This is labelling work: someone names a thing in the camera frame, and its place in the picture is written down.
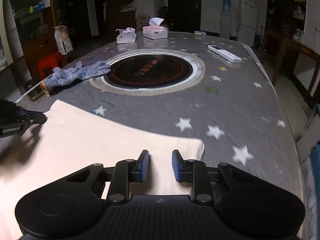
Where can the small white pink box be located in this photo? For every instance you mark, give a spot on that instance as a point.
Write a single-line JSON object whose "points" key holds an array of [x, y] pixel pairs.
{"points": [[127, 35]]}

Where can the water dispenser with bottle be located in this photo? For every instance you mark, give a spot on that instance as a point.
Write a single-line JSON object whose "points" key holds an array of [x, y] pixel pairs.
{"points": [[226, 19]]}

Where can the black smartphone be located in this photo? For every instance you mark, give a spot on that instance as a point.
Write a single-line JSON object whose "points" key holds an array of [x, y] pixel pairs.
{"points": [[36, 93]]}

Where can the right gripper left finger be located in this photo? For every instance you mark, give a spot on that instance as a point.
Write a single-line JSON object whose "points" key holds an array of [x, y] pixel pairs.
{"points": [[133, 170]]}

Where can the cream sweatshirt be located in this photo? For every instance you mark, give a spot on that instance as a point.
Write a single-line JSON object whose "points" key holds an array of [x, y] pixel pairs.
{"points": [[72, 139]]}

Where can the white refrigerator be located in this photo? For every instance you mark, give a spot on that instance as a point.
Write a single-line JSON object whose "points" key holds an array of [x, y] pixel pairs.
{"points": [[248, 21]]}

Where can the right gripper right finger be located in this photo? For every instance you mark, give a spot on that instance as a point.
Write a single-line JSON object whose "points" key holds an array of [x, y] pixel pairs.
{"points": [[184, 170]]}

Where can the glass kettle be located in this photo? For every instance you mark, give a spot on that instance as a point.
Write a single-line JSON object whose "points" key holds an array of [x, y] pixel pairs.
{"points": [[297, 36]]}

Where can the small green packet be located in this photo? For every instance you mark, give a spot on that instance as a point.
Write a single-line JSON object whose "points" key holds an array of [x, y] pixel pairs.
{"points": [[200, 33]]}

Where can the dark shelf cabinet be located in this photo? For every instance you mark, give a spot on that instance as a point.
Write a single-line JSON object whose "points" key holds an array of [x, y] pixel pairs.
{"points": [[284, 17]]}

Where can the pink tissue box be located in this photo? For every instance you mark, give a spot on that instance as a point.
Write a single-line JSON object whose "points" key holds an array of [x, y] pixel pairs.
{"points": [[154, 30]]}

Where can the round induction cooktop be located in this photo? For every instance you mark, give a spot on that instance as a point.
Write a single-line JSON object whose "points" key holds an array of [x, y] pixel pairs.
{"points": [[150, 72]]}

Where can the blue sofa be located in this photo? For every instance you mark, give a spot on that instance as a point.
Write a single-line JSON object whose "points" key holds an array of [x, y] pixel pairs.
{"points": [[308, 149]]}

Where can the white paper bag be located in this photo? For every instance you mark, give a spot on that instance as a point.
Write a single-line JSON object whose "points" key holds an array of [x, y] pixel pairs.
{"points": [[63, 41]]}

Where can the white remote control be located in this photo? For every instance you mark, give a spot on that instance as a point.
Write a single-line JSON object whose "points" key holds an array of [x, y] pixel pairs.
{"points": [[225, 54]]}

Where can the dark wooden side table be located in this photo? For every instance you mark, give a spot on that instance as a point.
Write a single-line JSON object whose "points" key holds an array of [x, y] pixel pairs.
{"points": [[300, 64]]}

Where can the blue knit work glove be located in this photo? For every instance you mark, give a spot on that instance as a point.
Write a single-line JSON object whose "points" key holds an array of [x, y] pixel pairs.
{"points": [[63, 77]]}

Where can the red plastic stool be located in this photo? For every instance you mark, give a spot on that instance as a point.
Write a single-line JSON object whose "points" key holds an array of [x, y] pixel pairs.
{"points": [[47, 64]]}

